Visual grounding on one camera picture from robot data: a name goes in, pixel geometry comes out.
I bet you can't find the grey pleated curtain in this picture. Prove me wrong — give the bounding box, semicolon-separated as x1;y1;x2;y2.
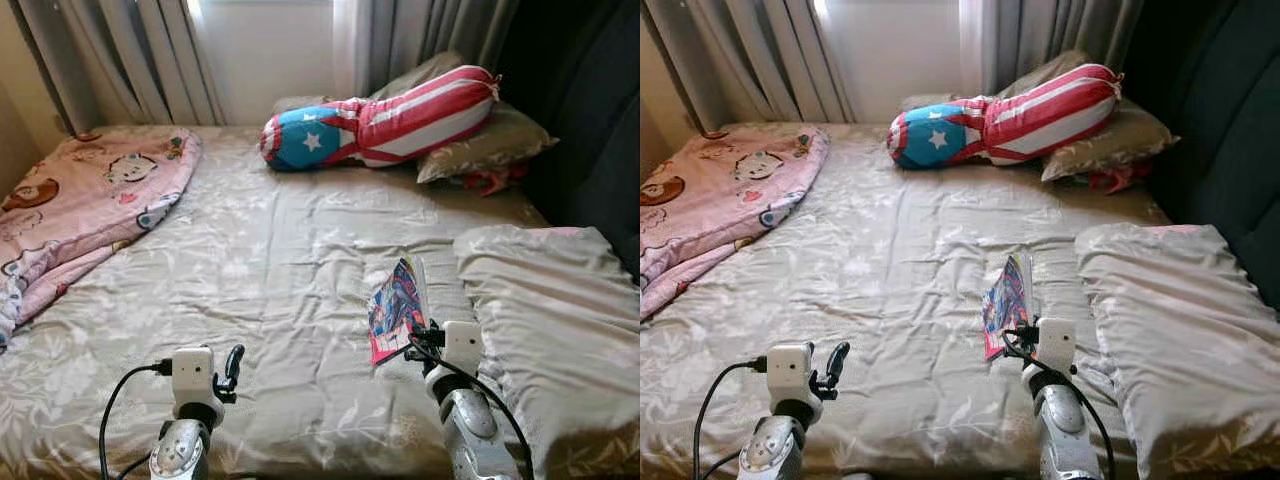
645;0;856;131
960;0;1146;101
335;0;521;101
15;0;226;136

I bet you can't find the grey floral bed sheet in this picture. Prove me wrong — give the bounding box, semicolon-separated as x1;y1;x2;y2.
0;125;641;480
640;122;1280;480

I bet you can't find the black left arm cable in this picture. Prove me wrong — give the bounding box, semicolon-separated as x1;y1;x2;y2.
693;355;771;480
98;360;176;480

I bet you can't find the red white blue bolster pillow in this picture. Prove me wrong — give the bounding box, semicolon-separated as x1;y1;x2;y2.
887;63;1126;169
260;65;501;171

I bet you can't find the dark upholstered furniture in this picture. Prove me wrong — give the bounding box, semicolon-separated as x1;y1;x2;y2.
495;0;641;281
1120;0;1280;311

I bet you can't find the pink cartoon blanket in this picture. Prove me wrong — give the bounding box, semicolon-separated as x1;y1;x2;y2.
640;122;831;321
0;125;203;346

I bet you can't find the red fabric item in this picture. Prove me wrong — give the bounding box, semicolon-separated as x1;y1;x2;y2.
1085;163;1151;196
455;163;529;198

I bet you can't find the large grey floral pillow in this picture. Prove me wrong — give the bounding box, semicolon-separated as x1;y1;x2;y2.
1075;222;1280;480
453;225;641;480

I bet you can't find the colourful comic book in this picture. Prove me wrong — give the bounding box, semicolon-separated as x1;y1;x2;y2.
982;250;1036;363
367;256;433;367

